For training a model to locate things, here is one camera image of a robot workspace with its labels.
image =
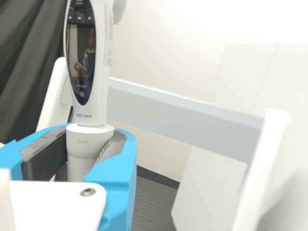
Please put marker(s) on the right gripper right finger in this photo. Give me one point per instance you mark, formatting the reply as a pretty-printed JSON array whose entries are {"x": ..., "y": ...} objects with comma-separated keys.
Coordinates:
[{"x": 118, "y": 173}]

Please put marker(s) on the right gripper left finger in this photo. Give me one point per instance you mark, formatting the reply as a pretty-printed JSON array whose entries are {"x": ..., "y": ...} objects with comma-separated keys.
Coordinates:
[{"x": 14, "y": 156}]

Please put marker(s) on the pipette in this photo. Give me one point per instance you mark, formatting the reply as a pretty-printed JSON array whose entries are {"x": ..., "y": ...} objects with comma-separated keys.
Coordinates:
[{"x": 101, "y": 72}]

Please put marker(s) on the white pipette stand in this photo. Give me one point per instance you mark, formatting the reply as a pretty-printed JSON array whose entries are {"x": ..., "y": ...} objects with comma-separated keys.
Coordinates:
[{"x": 192, "y": 113}]

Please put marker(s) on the black platform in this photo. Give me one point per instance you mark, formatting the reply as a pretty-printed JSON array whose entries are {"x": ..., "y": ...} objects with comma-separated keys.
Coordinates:
[{"x": 154, "y": 204}]

